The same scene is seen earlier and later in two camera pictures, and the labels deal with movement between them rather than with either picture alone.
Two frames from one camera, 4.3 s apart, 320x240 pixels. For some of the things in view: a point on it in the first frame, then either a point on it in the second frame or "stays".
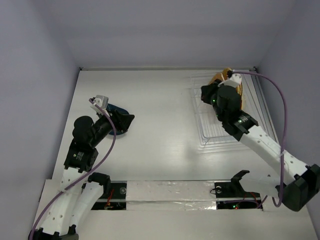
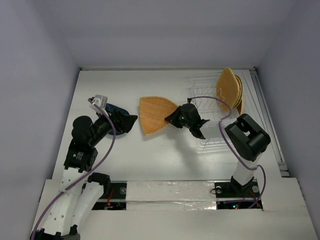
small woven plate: (241, 102) stays
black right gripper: (206, 92) → (178, 117)
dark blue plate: (121, 109) stays
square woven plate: (218, 75) → (153, 111)
